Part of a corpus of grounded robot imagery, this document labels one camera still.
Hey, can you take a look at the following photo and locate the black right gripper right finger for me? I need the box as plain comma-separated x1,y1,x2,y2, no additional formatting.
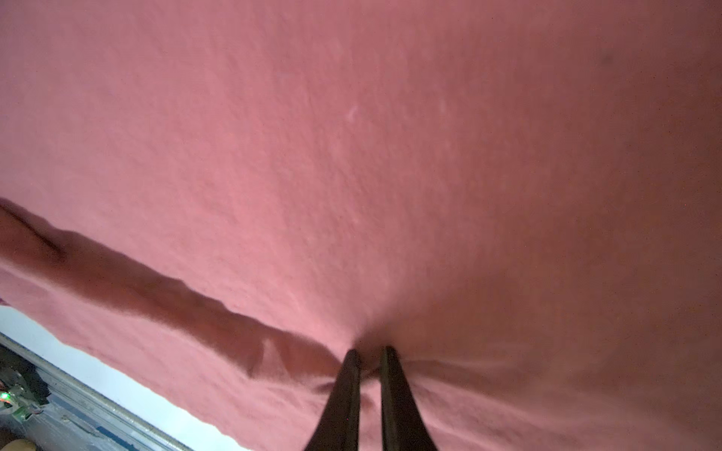
380,346,437,451

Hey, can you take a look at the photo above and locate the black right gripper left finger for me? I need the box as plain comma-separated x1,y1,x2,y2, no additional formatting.
305,350,361,451

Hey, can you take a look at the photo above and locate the maroon garment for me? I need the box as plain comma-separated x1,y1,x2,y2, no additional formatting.
1,1,721,450

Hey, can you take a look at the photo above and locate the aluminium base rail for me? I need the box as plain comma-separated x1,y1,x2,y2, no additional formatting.
1,334,188,451

